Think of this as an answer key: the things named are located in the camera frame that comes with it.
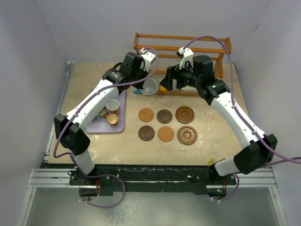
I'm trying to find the aluminium frame rail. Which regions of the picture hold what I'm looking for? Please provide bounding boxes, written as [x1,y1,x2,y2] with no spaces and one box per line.
[16,168,73,226]

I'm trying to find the green white long box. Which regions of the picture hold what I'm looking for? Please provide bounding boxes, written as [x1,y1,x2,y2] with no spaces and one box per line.
[181,86,197,93]

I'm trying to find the teal mug white inside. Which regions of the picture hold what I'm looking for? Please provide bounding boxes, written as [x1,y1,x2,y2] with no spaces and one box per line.
[133,78,158,97]

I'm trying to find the brown red mug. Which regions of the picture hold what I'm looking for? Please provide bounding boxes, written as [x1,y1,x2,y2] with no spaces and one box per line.
[106,99,120,115]

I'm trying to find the orange copper small cup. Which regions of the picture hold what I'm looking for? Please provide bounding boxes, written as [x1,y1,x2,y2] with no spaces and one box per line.
[106,113,119,126]

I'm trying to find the wooden three-tier shelf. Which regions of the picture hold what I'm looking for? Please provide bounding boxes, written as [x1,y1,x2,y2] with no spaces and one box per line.
[134,33,232,99]

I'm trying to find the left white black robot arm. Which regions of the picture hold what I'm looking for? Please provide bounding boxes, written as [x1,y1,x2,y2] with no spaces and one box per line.
[54,48,156,185]

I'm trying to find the olive green small cup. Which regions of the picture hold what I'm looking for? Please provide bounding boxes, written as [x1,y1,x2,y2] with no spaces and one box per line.
[97,106,108,118]

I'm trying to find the dark walnut coaster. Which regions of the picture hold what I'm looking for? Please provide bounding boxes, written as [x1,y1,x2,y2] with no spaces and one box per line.
[156,109,173,124]

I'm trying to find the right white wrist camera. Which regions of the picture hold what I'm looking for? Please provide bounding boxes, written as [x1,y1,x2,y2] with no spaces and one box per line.
[176,47,194,69]

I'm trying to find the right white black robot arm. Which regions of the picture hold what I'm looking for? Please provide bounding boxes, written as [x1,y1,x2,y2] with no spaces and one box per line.
[160,55,277,184]

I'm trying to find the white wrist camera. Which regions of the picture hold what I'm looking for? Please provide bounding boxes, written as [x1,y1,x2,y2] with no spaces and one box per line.
[140,48,156,72]
[176,47,194,69]

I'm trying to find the ringed brown wooden coaster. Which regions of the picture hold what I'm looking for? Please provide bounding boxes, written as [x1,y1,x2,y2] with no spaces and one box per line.
[175,106,195,123]

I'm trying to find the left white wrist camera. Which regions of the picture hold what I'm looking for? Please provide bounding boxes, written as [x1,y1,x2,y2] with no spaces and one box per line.
[140,48,156,72]

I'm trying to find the dark brown coaster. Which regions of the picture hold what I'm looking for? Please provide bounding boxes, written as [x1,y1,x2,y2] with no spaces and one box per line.
[138,125,155,141]

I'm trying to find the lavender plastic tray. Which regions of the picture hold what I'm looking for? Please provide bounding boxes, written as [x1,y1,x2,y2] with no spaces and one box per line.
[86,91,127,134]

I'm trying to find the light wood coaster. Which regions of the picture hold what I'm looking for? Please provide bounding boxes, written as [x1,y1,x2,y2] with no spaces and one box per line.
[138,108,154,122]

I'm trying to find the yellow tape roll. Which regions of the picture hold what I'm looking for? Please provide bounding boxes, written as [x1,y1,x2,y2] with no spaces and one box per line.
[208,159,217,167]

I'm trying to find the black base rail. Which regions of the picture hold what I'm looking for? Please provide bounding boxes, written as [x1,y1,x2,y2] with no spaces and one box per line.
[40,162,237,196]

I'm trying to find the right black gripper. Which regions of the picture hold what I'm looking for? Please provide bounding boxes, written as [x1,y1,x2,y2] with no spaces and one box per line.
[160,59,201,91]

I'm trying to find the orange terracotta coaster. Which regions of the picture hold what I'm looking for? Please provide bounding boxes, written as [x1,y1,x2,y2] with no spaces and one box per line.
[158,126,174,142]

